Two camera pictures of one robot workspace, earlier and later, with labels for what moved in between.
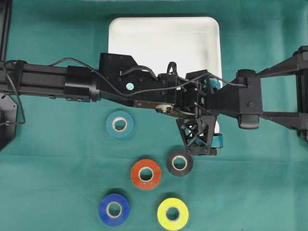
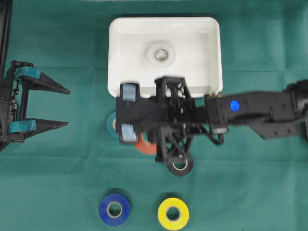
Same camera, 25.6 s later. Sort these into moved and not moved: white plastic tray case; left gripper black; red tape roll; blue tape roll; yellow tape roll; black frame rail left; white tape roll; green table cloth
Moved: left gripper black; white tape roll; red tape roll
Not moved: black frame rail left; yellow tape roll; white plastic tray case; green table cloth; blue tape roll
